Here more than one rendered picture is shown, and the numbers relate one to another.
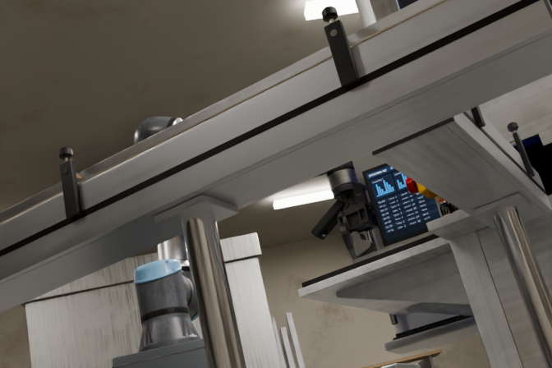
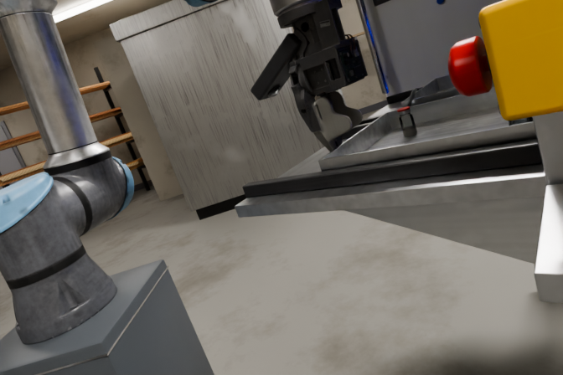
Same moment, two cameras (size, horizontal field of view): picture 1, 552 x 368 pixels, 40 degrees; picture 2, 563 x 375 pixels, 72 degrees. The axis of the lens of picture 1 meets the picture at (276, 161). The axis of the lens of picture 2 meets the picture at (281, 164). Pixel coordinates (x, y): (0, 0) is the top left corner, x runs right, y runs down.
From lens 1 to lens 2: 146 cm
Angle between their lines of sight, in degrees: 37
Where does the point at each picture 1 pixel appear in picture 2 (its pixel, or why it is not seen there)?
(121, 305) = (185, 33)
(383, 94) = not seen: outside the picture
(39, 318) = (133, 50)
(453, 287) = (518, 233)
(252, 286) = not seen: hidden behind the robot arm
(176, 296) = (38, 252)
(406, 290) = (416, 214)
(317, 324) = not seen: hidden behind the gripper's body
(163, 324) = (27, 302)
